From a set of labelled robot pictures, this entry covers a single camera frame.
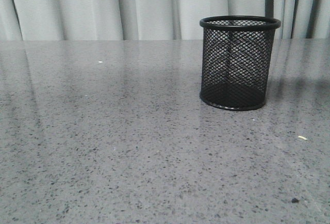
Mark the black mesh pen bucket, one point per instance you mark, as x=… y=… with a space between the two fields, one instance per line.
x=236 y=59

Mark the grey pleated curtain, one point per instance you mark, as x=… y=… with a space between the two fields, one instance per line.
x=150 y=19

